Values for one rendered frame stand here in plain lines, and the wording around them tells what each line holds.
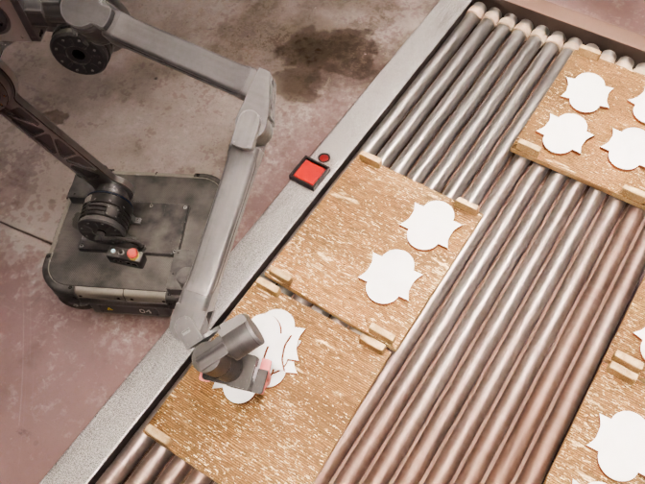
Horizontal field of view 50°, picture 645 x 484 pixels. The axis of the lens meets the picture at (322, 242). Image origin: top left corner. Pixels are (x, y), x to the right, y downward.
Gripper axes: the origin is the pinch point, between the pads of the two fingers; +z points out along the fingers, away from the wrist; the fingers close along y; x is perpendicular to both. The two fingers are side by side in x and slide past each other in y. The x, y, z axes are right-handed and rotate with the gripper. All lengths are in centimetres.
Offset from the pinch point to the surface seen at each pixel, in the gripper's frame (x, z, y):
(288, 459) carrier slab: 13.7, 3.1, -12.0
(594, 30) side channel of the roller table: -117, 41, -56
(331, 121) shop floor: -127, 124, 48
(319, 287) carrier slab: -23.5, 11.1, -6.5
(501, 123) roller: -80, 32, -37
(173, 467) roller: 20.7, -0.8, 9.8
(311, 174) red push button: -53, 17, 5
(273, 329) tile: -10.5, 1.1, -2.5
